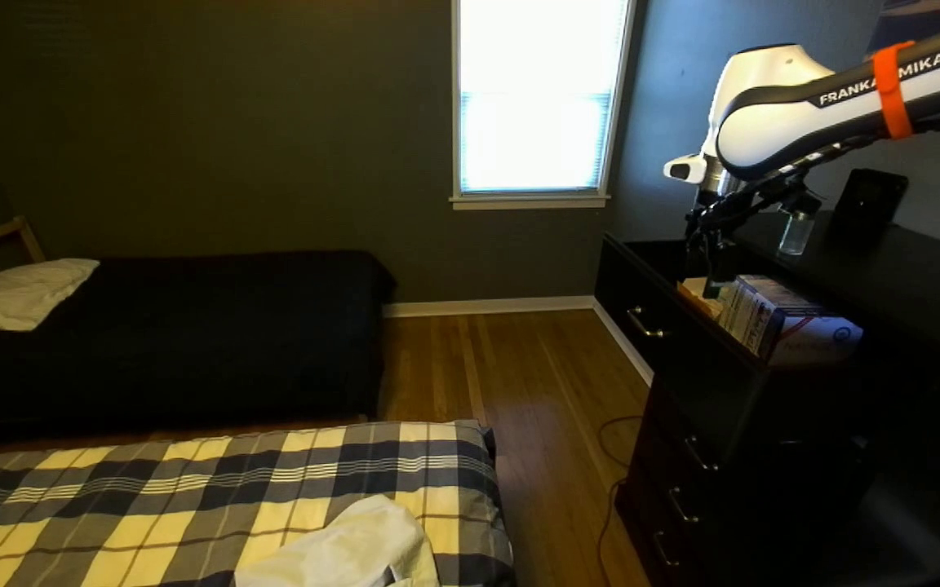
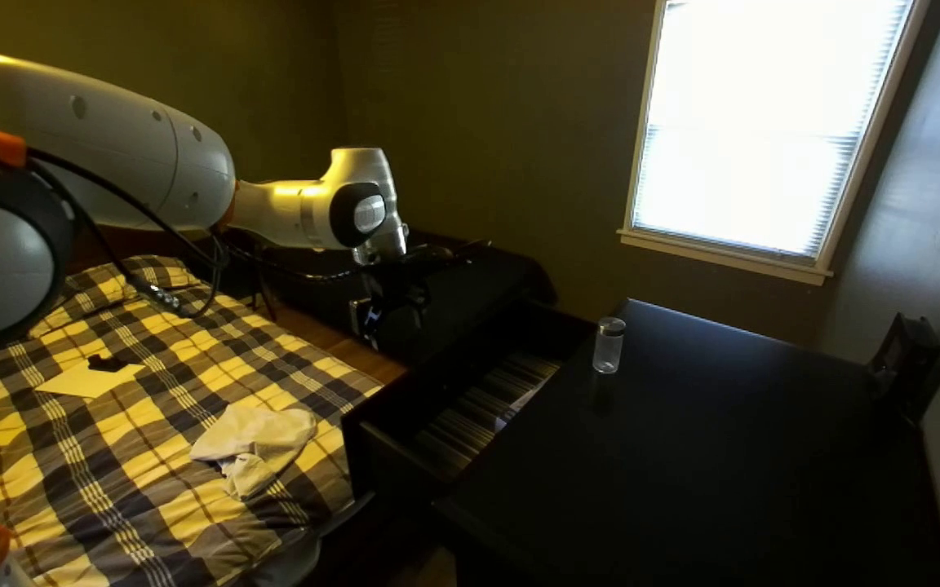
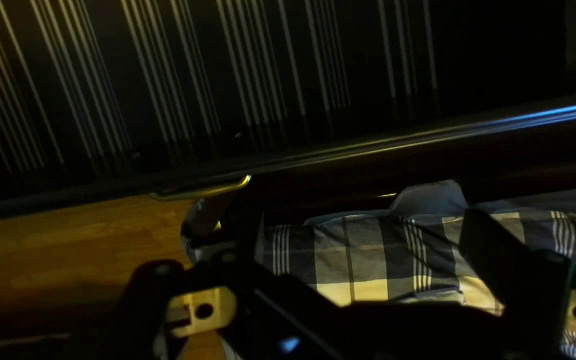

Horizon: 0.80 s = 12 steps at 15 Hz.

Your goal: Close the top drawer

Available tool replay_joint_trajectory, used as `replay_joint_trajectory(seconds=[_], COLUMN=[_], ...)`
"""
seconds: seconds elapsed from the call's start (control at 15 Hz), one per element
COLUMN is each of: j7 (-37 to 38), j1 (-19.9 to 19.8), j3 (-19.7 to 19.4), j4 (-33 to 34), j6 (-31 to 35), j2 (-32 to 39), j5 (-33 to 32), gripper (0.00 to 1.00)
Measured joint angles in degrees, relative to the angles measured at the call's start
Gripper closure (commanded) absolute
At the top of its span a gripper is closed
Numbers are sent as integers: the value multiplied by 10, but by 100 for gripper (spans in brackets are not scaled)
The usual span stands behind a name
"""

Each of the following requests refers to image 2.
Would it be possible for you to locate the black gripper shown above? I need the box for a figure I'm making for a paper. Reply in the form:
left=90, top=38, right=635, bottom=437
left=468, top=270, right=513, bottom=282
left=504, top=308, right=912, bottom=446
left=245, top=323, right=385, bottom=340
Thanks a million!
left=346, top=259, right=434, bottom=354

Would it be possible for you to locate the bed with black blanket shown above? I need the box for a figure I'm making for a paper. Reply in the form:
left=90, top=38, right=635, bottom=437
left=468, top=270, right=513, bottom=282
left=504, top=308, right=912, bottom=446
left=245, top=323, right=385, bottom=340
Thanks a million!
left=218, top=225, right=562, bottom=369

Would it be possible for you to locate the white crumpled cloth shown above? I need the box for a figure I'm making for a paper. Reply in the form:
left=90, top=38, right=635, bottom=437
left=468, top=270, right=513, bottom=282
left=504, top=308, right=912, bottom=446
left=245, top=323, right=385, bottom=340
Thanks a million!
left=185, top=400, right=321, bottom=502

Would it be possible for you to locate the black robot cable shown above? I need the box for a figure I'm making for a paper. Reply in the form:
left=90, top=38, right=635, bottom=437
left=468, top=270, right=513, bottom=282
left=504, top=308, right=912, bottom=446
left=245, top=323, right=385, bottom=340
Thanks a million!
left=26, top=145, right=276, bottom=323

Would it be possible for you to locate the orange cable strap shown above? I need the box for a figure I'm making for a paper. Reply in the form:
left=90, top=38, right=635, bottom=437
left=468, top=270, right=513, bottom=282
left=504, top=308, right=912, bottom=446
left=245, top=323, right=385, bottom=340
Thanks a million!
left=0, top=129, right=32, bottom=173

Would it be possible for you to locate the plaid bedspread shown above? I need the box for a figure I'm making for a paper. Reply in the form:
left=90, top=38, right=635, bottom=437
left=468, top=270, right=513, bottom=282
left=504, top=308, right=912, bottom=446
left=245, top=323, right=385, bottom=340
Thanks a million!
left=0, top=253, right=408, bottom=587

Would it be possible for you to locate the bright white-framed window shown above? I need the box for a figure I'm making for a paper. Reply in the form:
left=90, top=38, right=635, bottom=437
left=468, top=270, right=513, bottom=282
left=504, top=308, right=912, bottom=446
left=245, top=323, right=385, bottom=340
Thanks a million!
left=618, top=0, right=936, bottom=288

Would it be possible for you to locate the small black object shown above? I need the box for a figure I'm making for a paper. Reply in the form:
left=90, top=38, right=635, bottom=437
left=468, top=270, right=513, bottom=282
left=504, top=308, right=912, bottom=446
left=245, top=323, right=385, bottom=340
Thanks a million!
left=85, top=348, right=133, bottom=374

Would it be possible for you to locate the black dresser drawer with books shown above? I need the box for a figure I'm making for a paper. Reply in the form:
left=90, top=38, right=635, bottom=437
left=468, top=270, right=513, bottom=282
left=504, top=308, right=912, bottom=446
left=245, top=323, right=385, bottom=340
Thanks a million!
left=339, top=303, right=597, bottom=517

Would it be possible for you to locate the clear drinking glass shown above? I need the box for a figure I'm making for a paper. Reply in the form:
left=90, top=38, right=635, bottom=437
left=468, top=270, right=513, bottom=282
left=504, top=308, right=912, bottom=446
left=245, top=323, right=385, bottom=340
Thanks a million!
left=592, top=312, right=630, bottom=380

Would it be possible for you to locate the black dresser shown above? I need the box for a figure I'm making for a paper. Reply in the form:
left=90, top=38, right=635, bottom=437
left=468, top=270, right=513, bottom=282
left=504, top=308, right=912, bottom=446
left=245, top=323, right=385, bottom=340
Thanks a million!
left=431, top=296, right=940, bottom=587

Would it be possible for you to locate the black upright device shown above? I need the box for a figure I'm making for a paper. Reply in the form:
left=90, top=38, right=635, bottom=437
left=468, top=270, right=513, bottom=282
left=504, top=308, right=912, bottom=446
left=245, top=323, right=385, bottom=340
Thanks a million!
left=865, top=312, right=940, bottom=429

